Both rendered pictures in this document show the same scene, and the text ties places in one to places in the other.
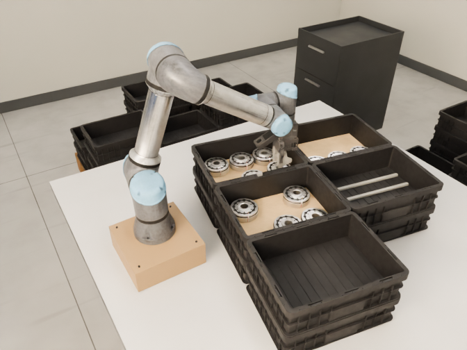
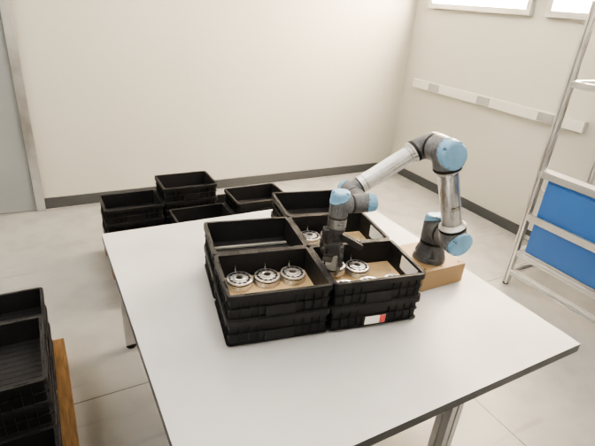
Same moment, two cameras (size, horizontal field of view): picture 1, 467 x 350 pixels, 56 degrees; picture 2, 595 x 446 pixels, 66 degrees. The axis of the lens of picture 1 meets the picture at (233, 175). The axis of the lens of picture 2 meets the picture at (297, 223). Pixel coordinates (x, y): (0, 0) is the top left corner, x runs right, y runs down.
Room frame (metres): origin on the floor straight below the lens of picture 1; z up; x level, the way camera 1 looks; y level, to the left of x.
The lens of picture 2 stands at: (3.14, -0.32, 1.86)
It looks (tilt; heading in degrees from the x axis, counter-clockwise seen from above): 26 degrees down; 181
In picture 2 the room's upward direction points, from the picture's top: 5 degrees clockwise
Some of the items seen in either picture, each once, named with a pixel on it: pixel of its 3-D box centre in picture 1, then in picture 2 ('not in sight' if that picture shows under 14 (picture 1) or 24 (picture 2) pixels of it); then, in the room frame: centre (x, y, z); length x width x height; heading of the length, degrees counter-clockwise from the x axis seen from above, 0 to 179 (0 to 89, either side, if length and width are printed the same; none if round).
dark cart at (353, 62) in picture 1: (340, 87); not in sight; (3.17, -0.83, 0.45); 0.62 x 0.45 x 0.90; 122
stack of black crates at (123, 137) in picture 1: (125, 158); not in sight; (2.29, 0.68, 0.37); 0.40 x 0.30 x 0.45; 122
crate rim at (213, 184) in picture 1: (248, 156); (365, 262); (1.49, -0.06, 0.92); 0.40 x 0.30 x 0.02; 111
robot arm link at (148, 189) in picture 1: (149, 194); (436, 226); (1.18, 0.29, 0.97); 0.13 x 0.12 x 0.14; 21
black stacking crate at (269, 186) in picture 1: (279, 210); (336, 239); (1.21, -0.17, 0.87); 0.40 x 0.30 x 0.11; 111
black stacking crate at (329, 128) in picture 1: (331, 148); (271, 283); (1.64, -0.43, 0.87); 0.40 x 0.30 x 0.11; 111
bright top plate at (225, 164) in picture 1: (216, 164); not in sight; (1.52, 0.07, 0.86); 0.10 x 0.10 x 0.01
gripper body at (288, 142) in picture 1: (285, 135); (333, 240); (1.51, -0.20, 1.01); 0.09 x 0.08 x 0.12; 106
